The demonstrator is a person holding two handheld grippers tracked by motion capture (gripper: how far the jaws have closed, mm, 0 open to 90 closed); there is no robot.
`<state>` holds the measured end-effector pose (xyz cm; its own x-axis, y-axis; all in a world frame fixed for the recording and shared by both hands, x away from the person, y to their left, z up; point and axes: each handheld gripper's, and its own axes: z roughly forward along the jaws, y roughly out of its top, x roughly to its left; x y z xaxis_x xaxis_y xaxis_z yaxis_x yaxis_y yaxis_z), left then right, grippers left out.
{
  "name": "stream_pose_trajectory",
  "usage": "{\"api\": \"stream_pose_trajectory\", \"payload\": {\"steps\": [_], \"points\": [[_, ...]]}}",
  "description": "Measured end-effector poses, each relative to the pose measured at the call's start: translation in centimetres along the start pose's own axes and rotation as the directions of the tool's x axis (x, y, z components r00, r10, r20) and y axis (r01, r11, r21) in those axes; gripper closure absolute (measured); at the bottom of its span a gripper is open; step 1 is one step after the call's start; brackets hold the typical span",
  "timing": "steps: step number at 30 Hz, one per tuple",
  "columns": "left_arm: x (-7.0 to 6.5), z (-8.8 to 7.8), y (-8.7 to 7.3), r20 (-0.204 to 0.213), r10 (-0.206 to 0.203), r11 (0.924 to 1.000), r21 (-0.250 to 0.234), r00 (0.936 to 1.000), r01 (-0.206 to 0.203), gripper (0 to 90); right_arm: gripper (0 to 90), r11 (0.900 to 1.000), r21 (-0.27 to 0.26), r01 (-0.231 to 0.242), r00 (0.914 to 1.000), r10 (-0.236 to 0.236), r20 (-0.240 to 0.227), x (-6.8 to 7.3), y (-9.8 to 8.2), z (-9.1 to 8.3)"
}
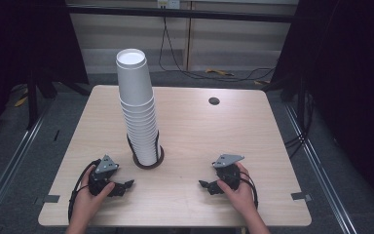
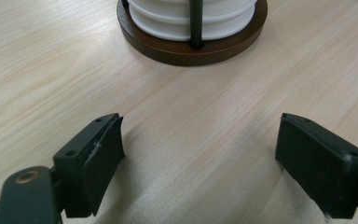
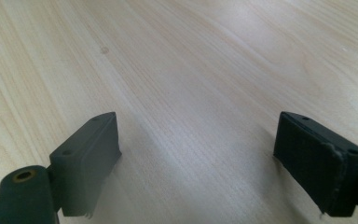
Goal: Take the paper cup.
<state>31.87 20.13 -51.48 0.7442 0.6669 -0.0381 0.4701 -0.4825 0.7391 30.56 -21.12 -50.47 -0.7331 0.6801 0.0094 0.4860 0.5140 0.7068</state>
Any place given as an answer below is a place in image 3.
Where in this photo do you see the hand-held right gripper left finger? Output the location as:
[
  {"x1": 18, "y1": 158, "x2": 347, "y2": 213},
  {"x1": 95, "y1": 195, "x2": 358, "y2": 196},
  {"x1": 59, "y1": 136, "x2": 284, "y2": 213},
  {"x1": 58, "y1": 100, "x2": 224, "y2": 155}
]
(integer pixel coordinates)
[{"x1": 48, "y1": 111, "x2": 123, "y2": 217}]

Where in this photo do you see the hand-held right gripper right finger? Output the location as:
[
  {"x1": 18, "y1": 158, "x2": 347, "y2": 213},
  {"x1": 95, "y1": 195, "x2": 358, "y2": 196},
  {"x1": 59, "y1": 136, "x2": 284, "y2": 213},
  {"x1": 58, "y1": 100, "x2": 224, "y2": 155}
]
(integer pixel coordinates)
[{"x1": 272, "y1": 110, "x2": 358, "y2": 218}]

